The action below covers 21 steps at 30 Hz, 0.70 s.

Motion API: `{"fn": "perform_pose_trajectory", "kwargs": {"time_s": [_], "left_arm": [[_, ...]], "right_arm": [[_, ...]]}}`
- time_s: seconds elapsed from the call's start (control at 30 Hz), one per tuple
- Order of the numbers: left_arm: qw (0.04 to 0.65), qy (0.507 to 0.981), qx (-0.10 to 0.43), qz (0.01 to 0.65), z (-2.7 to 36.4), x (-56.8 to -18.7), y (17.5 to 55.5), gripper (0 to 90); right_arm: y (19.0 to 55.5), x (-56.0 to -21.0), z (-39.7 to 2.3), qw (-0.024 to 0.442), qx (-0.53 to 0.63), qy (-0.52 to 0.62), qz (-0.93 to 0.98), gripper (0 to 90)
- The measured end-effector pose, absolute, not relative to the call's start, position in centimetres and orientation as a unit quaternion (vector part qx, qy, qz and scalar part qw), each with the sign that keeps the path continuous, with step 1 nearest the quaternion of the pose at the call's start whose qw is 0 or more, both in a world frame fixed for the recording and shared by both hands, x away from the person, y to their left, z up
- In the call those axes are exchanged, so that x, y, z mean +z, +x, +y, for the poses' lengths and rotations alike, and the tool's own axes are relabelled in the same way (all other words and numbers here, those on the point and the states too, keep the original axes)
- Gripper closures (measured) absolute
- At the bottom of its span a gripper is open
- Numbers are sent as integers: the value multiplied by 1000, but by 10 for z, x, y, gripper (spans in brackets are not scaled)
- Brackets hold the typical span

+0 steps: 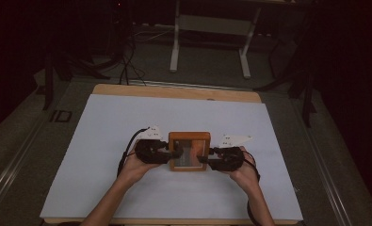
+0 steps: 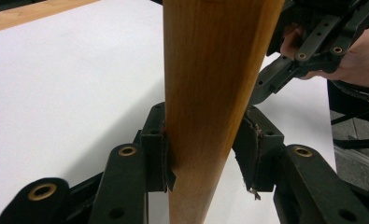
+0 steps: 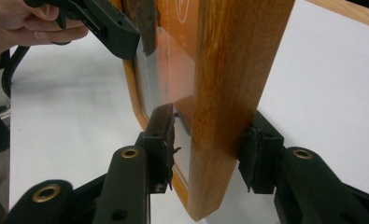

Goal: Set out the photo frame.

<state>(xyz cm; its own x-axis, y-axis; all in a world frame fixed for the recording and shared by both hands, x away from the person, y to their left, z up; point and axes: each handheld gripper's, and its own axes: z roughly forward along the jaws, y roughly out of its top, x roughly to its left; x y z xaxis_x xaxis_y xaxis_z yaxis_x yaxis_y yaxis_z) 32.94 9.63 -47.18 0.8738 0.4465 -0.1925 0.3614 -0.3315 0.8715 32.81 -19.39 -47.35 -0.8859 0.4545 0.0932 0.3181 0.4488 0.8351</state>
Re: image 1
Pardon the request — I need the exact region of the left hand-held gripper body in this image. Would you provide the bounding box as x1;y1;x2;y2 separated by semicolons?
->
134;124;170;165

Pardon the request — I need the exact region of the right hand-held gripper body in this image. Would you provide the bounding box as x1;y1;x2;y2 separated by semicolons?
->
209;134;254;172

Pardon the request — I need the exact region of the person's left hand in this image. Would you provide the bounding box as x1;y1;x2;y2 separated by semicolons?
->
119;143;163;186

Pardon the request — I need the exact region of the person's right hand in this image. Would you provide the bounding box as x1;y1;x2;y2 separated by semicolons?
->
226;145;262;193

